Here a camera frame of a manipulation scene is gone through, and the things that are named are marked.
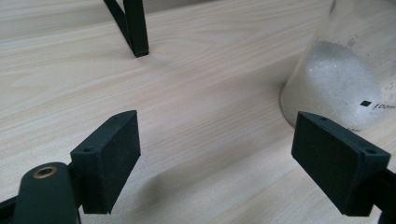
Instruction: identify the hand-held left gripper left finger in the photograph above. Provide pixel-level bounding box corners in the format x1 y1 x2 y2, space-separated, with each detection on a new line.
70 109 142 216

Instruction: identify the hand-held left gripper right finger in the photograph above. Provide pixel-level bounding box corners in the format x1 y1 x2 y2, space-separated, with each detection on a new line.
290 111 391 217

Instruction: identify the clear glass conical flask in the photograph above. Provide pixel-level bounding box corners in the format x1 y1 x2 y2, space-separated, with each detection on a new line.
279 0 396 134

